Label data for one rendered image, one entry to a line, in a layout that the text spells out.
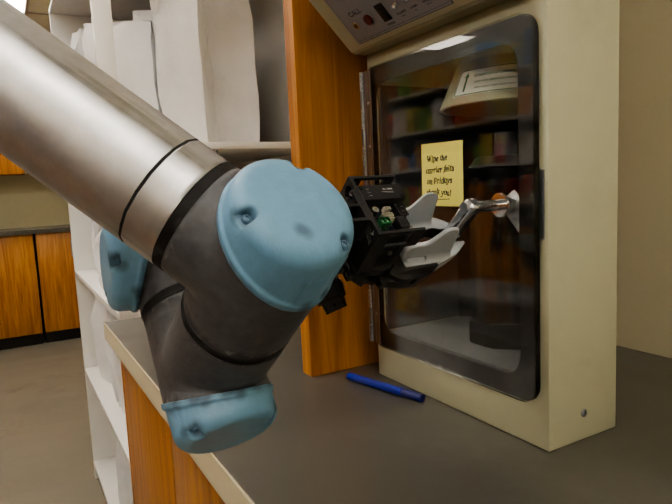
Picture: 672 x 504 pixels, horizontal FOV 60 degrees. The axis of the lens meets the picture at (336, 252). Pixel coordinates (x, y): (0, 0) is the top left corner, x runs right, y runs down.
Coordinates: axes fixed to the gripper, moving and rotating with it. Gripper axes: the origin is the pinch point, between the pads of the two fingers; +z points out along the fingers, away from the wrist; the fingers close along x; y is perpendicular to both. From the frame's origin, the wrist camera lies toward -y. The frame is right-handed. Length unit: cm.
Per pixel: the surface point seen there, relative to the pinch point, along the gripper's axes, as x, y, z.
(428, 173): 10.9, -0.7, 4.4
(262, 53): 149, -77, 48
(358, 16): 30.9, 7.5, -0.1
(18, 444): 103, -282, -47
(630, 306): -5, -19, 49
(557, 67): 6.2, 18.4, 6.9
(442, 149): 11.0, 3.2, 4.4
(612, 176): -1.9, 11.0, 15.5
